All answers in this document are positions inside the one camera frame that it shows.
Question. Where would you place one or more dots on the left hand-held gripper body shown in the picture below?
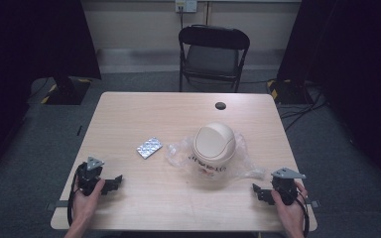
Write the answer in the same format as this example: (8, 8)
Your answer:
(89, 175)

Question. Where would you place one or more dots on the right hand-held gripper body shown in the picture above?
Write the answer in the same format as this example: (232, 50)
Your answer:
(286, 185)

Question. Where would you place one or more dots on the silver blister pack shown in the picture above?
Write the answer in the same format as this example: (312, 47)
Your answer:
(149, 147)

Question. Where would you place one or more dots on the beige swing-lid trash can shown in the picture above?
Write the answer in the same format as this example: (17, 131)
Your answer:
(213, 145)

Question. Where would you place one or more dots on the person's right hand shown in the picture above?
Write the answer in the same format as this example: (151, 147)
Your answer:
(289, 213)

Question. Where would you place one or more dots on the person's left hand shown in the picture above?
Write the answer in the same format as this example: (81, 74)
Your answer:
(85, 205)

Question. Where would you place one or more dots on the small black floor object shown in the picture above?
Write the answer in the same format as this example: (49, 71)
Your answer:
(79, 130)

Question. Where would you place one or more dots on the clear plastic bag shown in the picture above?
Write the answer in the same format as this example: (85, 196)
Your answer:
(178, 155)

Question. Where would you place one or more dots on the black stand base striped tape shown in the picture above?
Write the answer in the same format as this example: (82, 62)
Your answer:
(287, 92)
(66, 91)

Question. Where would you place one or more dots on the black curtain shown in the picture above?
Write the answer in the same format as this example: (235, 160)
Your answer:
(29, 49)
(350, 66)

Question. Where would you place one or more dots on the black folding chair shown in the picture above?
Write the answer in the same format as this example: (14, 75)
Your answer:
(211, 59)

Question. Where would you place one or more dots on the grey table bracket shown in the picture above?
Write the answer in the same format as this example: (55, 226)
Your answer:
(313, 203)
(55, 205)

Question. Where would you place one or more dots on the white wall outlet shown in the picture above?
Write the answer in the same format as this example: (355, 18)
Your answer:
(186, 5)

